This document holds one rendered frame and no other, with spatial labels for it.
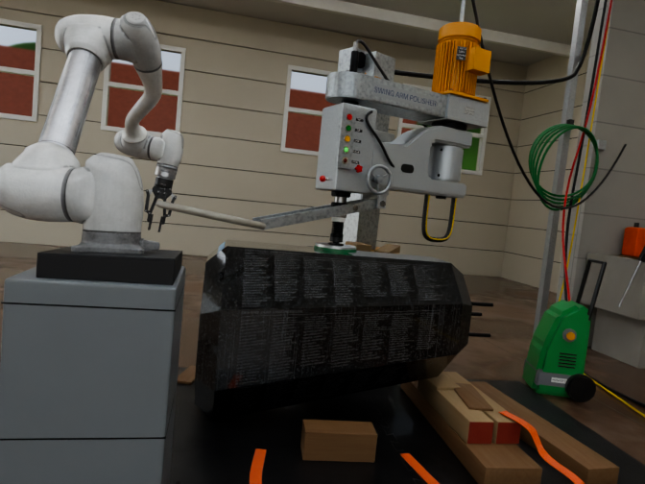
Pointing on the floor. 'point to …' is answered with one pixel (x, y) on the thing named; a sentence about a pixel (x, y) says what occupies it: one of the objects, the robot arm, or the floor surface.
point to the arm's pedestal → (88, 380)
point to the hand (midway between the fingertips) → (155, 223)
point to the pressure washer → (563, 348)
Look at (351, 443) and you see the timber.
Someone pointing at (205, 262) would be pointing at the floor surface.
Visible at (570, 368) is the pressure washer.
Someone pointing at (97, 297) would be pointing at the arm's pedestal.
